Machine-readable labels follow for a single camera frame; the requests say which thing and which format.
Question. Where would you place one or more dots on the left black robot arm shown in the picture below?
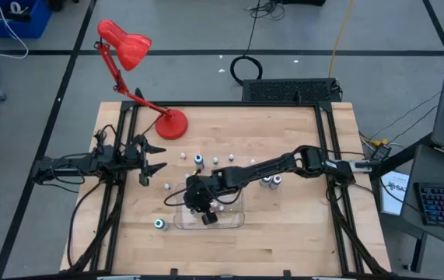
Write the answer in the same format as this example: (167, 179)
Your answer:
(70, 165)

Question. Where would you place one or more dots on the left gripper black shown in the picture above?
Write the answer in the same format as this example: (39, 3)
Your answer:
(142, 159)

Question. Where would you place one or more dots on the red desk lamp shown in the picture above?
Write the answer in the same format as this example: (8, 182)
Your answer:
(130, 48)

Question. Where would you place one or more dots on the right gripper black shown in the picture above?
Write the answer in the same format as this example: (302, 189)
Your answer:
(196, 194)

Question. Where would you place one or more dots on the clear plastic bin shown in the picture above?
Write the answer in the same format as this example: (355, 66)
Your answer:
(229, 221)

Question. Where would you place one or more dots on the large green-capped food coloring bottle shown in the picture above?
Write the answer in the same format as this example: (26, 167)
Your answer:
(159, 224)

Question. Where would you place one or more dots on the large blue-capped food coloring bottle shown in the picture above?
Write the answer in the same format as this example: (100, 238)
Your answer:
(198, 159)

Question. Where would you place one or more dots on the black computer case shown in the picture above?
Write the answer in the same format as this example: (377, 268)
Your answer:
(284, 90)

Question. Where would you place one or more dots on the large purple-capped food coloring bottle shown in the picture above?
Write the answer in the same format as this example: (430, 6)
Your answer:
(276, 180)

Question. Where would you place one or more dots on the blue plastic crate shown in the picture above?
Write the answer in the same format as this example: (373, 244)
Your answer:
(31, 27)

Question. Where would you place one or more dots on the black power adapter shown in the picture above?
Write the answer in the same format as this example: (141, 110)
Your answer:
(381, 152)

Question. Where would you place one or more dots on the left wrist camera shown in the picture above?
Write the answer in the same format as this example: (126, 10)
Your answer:
(131, 153)

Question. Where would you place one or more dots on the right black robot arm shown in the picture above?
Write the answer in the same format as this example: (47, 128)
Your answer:
(264, 168)

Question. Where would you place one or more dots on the dark grey desk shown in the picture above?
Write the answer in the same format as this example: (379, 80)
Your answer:
(424, 167)

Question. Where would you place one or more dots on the white paper sheet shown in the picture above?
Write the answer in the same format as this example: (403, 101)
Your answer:
(394, 202)

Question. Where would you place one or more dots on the large black-capped food coloring bottle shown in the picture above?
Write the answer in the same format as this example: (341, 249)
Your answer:
(266, 180)

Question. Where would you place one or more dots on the black aluminium table frame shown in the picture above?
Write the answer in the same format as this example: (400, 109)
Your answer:
(221, 104)

